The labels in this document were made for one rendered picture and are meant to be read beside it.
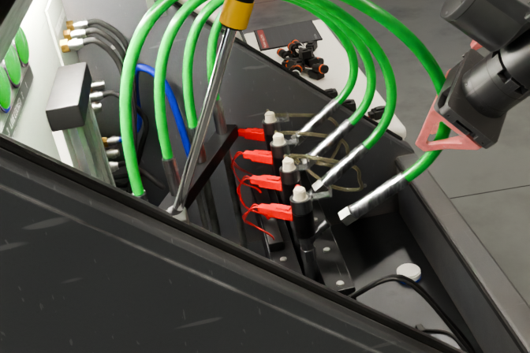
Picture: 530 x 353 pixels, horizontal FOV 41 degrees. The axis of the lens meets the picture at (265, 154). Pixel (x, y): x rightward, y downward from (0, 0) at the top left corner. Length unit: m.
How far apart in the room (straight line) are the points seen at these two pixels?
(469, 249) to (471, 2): 0.49
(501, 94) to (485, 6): 0.10
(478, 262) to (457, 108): 0.37
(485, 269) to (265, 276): 0.54
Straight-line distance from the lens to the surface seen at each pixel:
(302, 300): 0.56
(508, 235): 2.70
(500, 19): 0.67
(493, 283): 1.01
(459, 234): 1.09
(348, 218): 0.85
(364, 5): 0.74
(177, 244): 0.51
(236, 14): 0.46
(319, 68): 1.54
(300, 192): 0.91
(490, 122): 0.74
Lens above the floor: 1.60
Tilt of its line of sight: 29 degrees down
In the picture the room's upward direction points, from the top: 10 degrees counter-clockwise
